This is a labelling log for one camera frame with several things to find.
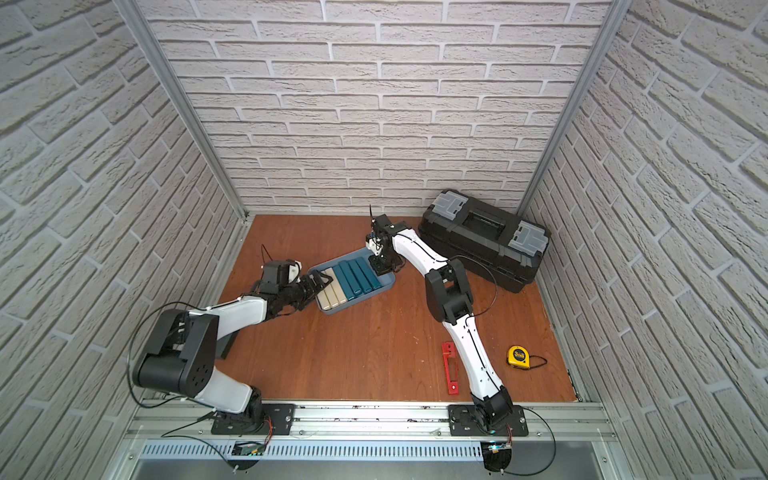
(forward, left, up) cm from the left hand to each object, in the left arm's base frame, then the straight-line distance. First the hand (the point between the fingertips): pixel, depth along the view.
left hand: (329, 281), depth 92 cm
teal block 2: (+6, -14, -4) cm, 15 cm away
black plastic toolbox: (+7, -52, +11) cm, 53 cm away
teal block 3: (+5, -12, -5) cm, 14 cm away
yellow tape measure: (-23, -56, -4) cm, 61 cm away
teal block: (+4, -6, -3) cm, 8 cm away
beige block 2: (-2, 0, -4) cm, 4 cm away
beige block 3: (0, -2, -3) cm, 4 cm away
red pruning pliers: (-21, -36, -4) cm, 42 cm away
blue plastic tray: (+3, -18, -6) cm, 20 cm away
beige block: (-5, +2, -4) cm, 6 cm away
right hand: (+8, -17, -5) cm, 20 cm away
